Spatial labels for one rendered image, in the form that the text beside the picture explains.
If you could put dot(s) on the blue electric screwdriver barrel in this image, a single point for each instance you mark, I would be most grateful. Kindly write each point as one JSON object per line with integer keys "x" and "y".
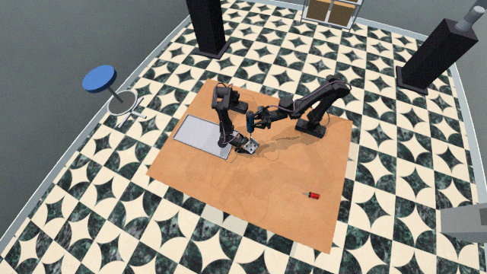
{"x": 250, "y": 121}

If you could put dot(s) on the red screwdriver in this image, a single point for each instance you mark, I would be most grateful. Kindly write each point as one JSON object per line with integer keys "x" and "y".
{"x": 314, "y": 195}

